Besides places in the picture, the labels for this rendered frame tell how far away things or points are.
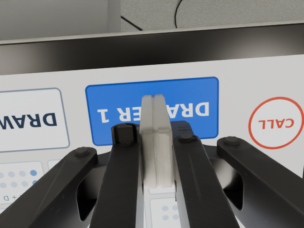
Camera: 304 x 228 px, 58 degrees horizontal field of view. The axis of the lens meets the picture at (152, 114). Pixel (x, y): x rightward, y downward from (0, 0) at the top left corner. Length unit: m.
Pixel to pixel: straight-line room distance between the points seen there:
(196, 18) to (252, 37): 1.49
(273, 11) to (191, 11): 0.47
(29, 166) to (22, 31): 0.19
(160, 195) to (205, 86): 0.09
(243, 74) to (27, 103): 0.15
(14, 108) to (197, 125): 0.13
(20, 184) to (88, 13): 0.21
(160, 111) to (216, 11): 1.53
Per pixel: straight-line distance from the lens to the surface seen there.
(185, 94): 0.19
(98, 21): 0.35
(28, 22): 0.37
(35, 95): 0.21
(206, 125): 0.20
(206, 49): 0.19
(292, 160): 0.24
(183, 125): 0.15
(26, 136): 0.22
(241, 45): 0.20
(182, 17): 1.66
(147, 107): 0.16
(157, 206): 0.23
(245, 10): 1.72
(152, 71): 0.19
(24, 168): 0.23
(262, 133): 0.22
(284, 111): 0.22
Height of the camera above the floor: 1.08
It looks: 22 degrees down
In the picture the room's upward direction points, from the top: 176 degrees clockwise
